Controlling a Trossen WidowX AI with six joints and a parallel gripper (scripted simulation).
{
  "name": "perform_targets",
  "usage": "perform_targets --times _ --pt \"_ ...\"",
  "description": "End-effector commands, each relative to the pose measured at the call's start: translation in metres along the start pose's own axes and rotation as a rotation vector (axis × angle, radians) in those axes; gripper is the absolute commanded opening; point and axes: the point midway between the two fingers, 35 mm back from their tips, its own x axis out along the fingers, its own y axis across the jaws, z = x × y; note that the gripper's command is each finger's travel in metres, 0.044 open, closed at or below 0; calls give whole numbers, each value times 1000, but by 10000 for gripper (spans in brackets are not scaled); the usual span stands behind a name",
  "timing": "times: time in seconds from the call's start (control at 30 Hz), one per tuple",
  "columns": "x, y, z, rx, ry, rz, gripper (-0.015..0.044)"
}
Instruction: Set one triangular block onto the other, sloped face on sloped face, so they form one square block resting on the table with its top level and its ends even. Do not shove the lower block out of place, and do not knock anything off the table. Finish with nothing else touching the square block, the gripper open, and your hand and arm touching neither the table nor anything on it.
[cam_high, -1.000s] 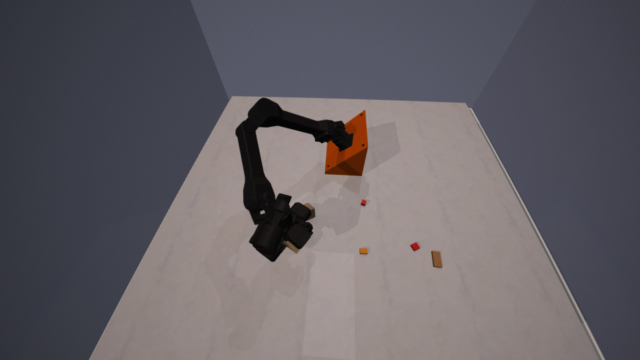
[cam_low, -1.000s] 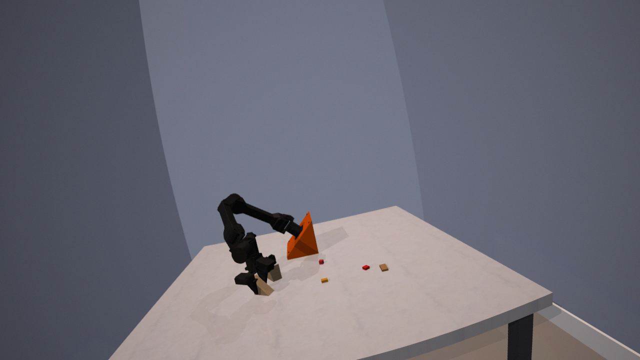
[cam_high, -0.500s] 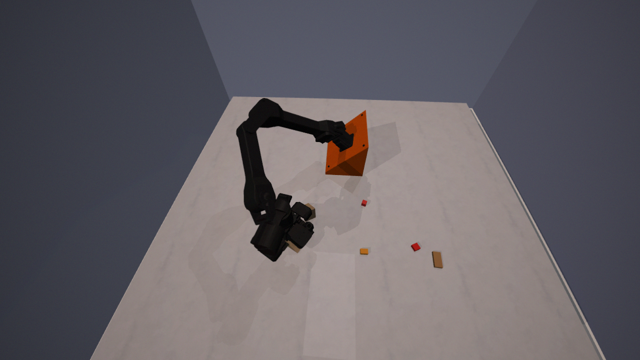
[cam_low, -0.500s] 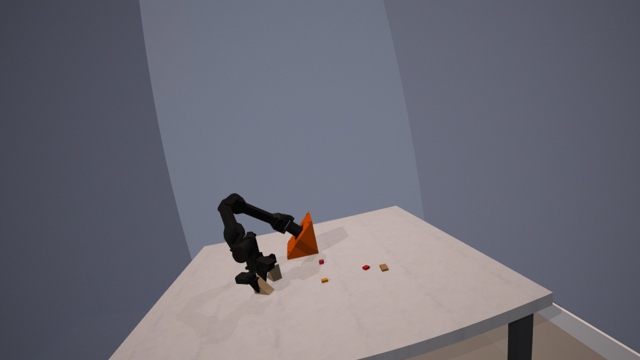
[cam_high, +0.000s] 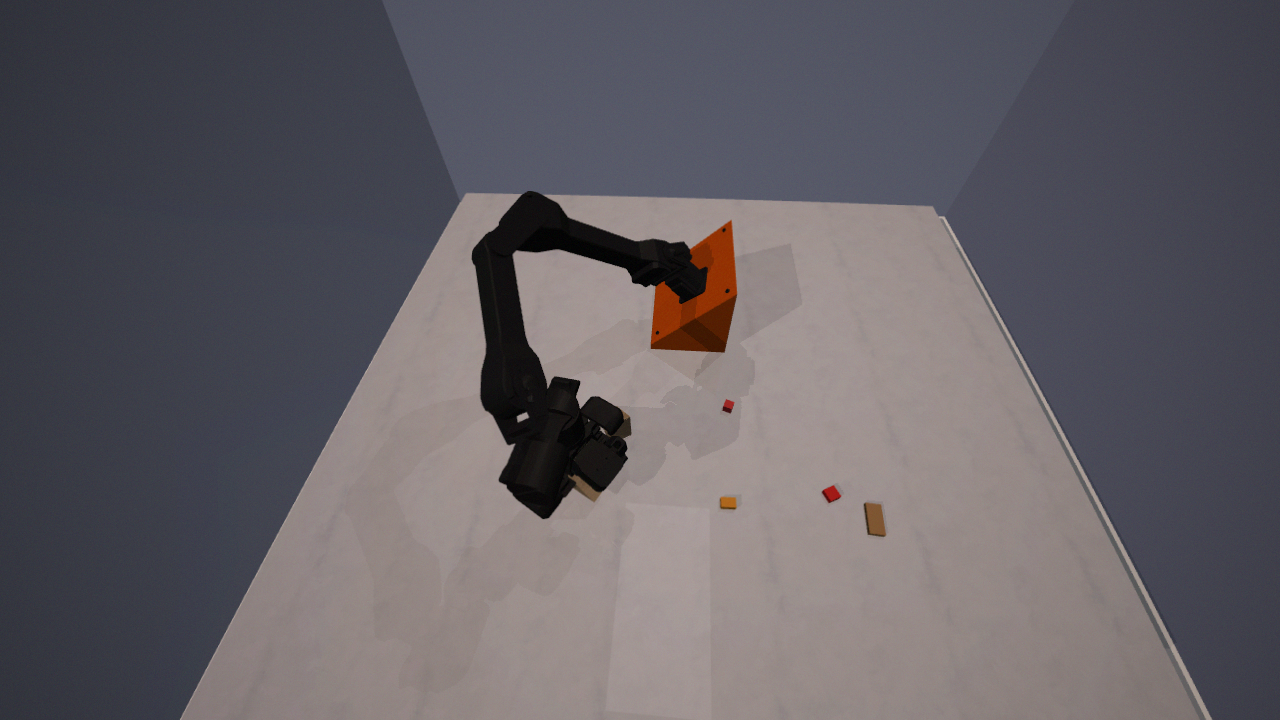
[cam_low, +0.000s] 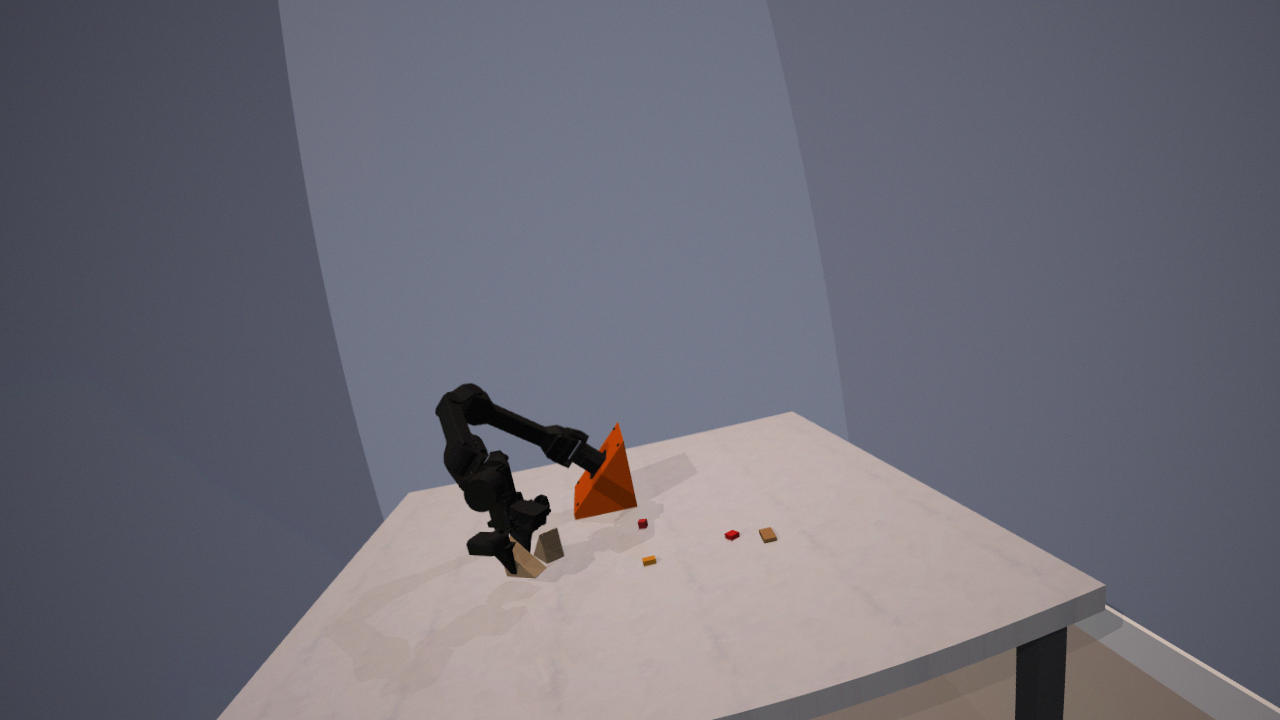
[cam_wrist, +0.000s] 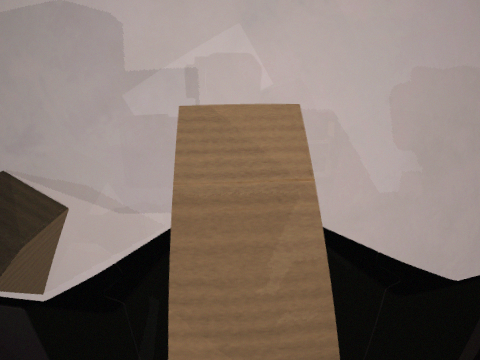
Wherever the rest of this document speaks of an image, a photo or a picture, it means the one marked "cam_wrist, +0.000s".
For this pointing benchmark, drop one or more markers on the brown wooden triangular block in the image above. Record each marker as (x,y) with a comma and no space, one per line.
(30,226)

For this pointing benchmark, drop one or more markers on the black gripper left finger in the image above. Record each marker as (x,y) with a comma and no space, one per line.
(120,314)

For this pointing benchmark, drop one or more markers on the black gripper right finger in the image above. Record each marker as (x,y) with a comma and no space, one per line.
(388,310)

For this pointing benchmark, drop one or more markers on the light brown wooden block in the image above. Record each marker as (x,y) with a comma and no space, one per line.
(248,274)

